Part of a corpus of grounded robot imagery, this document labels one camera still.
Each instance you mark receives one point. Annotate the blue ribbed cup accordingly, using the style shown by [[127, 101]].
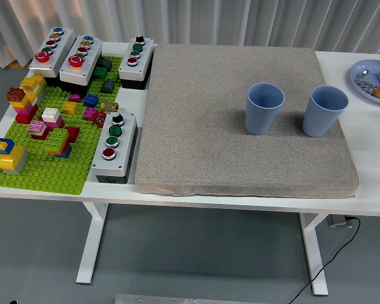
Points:
[[259, 117], [320, 117]]

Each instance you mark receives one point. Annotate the white table leg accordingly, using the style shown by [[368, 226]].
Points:
[[90, 247], [315, 253]]

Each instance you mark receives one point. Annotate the green brick baseplate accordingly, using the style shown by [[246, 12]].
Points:
[[50, 174]]

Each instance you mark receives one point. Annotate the yellow blue grey brick stack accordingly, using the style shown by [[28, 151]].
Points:
[[12, 158]]

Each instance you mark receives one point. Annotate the green red blue brick stack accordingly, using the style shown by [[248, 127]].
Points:
[[58, 139]]

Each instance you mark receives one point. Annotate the pink red brick stack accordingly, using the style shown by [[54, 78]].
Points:
[[38, 128]]

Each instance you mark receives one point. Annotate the four-button control box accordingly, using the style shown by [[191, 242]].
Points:
[[123, 149], [144, 60]]

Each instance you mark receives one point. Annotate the white pink brick stack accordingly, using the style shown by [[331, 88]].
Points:
[[52, 117]]

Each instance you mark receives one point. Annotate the brown yellow red brick tower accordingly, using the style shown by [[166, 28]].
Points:
[[23, 107]]

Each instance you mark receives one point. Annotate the red gear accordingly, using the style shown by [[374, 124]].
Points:
[[99, 118]]

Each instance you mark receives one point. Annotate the small magenta brick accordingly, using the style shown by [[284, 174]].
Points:
[[75, 97]]

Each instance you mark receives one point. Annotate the brass pipe fitting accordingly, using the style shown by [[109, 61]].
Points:
[[109, 106]]

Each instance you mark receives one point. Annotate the yellow white brick tower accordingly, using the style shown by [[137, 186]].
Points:
[[33, 84]]

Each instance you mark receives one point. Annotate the dark green brick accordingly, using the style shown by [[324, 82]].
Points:
[[100, 73]]

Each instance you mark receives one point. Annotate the five-button control box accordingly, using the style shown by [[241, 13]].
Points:
[[61, 47], [90, 60]]

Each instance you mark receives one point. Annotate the dark grey sloped brick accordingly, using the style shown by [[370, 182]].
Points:
[[105, 64]]

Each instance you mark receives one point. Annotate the grey-brown mat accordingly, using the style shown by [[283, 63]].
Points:
[[202, 126]]

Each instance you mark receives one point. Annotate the grey table control box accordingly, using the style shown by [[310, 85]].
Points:
[[335, 221]]

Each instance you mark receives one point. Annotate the white curtain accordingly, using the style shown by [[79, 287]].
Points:
[[272, 19]]

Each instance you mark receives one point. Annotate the blue plate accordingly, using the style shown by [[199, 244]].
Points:
[[361, 66]]

